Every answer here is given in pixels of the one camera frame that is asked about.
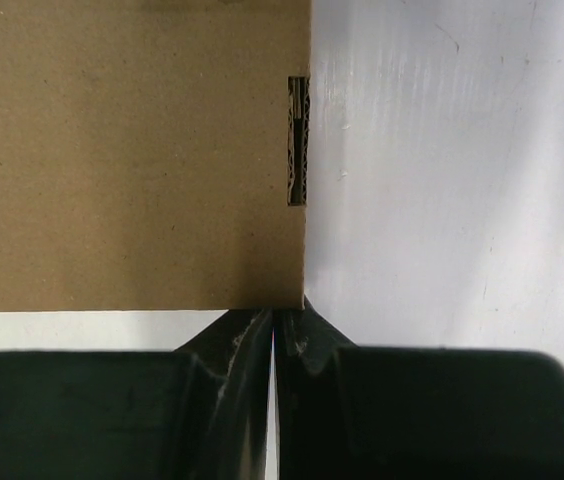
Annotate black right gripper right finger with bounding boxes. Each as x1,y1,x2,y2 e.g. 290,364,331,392
273,306,564,479

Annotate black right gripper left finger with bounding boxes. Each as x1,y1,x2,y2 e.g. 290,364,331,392
0,309,273,479

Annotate brown cardboard box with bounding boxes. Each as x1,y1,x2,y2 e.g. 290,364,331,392
0,1,312,312

